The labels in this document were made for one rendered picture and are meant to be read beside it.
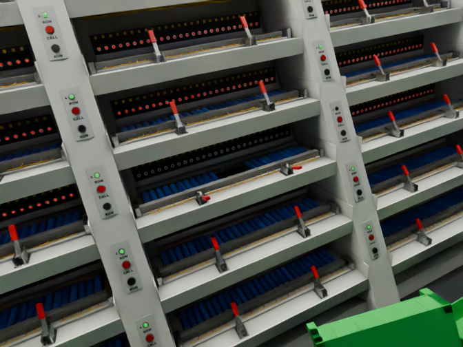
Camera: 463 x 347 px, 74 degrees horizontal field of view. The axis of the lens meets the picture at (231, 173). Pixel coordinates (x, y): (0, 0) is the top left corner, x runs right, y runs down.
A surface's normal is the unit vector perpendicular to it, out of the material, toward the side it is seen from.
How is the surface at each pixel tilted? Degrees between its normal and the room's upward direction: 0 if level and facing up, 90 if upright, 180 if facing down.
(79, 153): 90
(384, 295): 90
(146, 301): 90
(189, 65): 113
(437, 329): 90
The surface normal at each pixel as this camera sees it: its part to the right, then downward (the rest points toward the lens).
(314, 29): 0.30, -0.03
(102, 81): 0.39, 0.34
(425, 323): 0.02, 0.06
